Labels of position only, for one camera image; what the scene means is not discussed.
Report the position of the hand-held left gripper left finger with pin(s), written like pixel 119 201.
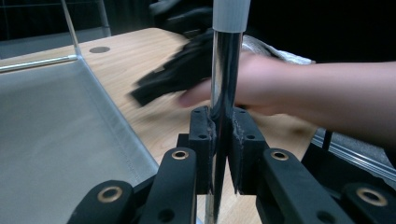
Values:
pixel 204 155

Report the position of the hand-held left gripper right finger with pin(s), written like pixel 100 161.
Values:
pixel 247 155

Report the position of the beige striped towel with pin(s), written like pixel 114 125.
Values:
pixel 280 54

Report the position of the grey round disc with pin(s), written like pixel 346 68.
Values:
pixel 99 49

